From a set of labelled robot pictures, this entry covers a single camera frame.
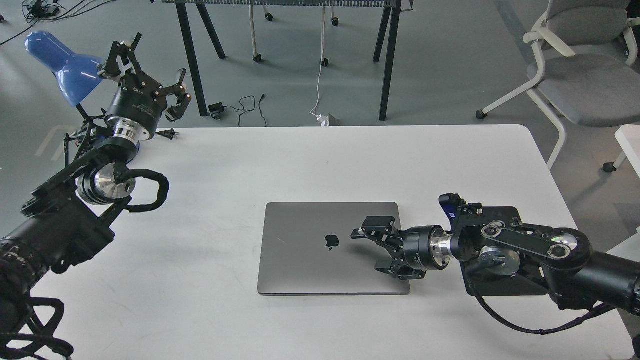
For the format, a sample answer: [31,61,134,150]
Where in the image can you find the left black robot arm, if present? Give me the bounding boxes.
[1,30,192,360]

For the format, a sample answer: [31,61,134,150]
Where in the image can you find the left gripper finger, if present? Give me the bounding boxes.
[152,68,193,122]
[97,32,142,81]

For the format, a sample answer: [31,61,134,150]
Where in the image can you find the black cable bundle floor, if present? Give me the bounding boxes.
[0,0,114,46]

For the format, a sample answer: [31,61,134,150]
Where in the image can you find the black mouse pad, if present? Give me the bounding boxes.
[451,203,547,297]

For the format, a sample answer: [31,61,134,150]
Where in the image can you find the blue desk lamp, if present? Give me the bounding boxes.
[25,30,103,121]

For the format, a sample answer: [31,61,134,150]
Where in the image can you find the black power adapter cable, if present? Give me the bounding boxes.
[207,94,269,128]

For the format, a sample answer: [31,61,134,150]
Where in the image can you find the black plug on table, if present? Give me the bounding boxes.
[155,128,179,141]

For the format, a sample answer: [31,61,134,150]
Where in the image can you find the grey laptop computer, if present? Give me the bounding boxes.
[257,202,410,296]

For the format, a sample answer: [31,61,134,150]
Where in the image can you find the grey office chair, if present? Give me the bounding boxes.
[475,0,639,168]

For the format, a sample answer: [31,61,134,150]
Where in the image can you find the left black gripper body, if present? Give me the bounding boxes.
[104,73,167,142]

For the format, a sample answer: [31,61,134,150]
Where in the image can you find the black-legged background table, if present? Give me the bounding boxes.
[145,0,425,127]

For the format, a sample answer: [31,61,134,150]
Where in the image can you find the white power cable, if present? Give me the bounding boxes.
[308,6,342,127]

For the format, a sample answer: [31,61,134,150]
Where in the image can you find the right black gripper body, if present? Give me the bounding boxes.
[398,225,453,271]

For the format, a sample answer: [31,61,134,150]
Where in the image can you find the white side table edge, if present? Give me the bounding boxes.
[614,124,640,177]

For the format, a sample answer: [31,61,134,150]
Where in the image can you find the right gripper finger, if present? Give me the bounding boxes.
[350,215,403,252]
[375,258,426,281]

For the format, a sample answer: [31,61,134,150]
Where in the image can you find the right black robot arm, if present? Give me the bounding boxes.
[350,193,639,335]

